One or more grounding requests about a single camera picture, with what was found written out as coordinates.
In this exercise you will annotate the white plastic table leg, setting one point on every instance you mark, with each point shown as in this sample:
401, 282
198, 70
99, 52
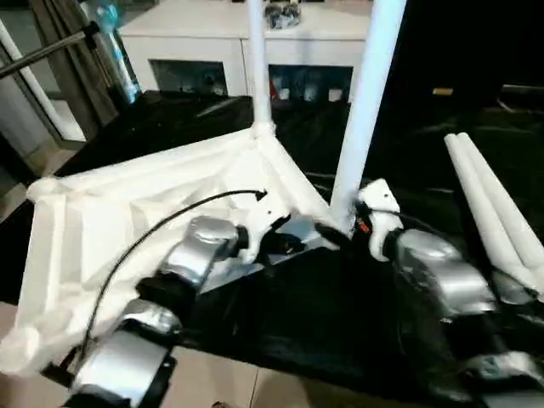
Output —
480, 212
508, 212
370, 106
260, 64

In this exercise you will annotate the white plastic table top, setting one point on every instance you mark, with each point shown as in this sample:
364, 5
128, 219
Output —
106, 221

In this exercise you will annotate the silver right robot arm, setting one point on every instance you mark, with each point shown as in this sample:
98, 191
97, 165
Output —
446, 276

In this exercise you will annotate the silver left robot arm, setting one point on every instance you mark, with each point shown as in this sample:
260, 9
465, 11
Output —
200, 251

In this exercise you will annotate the black plastic mat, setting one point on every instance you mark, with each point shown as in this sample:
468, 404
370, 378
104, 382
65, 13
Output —
319, 306

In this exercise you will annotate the white cup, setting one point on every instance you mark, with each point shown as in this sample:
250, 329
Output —
336, 95

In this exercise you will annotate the small yellow label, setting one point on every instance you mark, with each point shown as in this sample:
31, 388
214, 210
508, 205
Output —
443, 91

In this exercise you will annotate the red and white bottle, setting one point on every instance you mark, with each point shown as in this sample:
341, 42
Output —
275, 90

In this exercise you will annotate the grey flat bar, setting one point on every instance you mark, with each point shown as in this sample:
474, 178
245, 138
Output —
525, 90

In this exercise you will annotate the white sideboard cabinet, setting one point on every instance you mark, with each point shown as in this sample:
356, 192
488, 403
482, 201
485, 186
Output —
191, 42

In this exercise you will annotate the clear bag of dark items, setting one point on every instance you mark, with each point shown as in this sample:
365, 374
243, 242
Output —
282, 13

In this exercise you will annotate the grey brown curtain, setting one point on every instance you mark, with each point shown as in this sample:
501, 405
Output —
76, 85

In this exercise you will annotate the white round pipe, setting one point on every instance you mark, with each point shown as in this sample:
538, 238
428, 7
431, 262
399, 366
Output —
40, 85

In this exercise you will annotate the grey metal pole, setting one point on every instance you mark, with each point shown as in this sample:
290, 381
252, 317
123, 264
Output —
42, 54

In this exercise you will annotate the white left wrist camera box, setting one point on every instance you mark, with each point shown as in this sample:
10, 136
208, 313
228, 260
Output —
265, 212

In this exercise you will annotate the black metal stand frame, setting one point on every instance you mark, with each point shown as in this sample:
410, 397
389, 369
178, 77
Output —
59, 374

